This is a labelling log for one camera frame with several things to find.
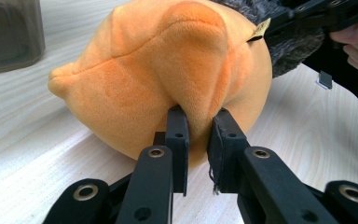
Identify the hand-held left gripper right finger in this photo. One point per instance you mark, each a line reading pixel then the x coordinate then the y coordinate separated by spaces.
pixel 230 155

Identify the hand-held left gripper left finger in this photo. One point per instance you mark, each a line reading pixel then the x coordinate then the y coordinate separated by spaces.
pixel 177 155

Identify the brown translucent storage box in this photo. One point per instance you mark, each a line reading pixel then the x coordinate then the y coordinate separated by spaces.
pixel 9 34

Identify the orange plush toy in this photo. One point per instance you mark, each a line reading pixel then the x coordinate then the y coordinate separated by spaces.
pixel 155 68

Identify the grey fluffy cloth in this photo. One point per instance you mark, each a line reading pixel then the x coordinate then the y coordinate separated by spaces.
pixel 292 53

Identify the grey tape strip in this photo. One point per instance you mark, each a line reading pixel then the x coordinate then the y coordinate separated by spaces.
pixel 325 79

